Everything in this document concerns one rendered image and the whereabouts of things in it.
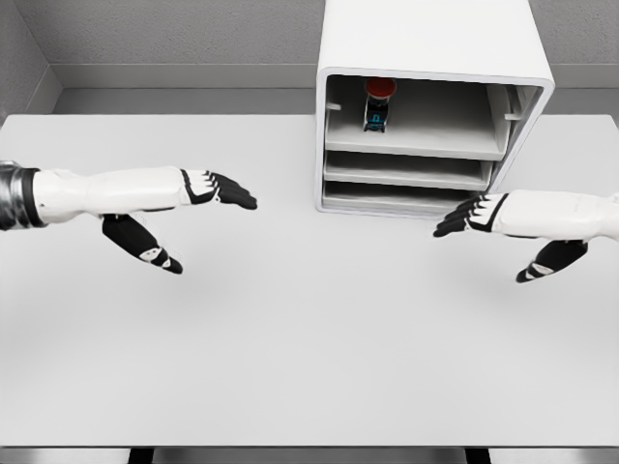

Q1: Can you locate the red button load switch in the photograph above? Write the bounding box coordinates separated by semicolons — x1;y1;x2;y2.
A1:
363;76;398;133

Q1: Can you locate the white tabletop storage cabinet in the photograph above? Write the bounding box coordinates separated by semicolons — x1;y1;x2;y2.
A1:
314;0;554;218

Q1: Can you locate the shallow white cabinet drawer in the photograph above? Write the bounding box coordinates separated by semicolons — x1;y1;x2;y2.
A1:
321;180;486;215
323;150;495;192

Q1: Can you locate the tall white cabinet drawer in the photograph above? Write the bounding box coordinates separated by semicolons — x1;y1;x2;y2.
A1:
324;75;517;162

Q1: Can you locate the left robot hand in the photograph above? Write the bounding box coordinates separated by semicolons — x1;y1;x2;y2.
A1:
90;165;259;276

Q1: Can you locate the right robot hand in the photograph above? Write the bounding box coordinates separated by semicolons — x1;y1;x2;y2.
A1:
432;188;602;284

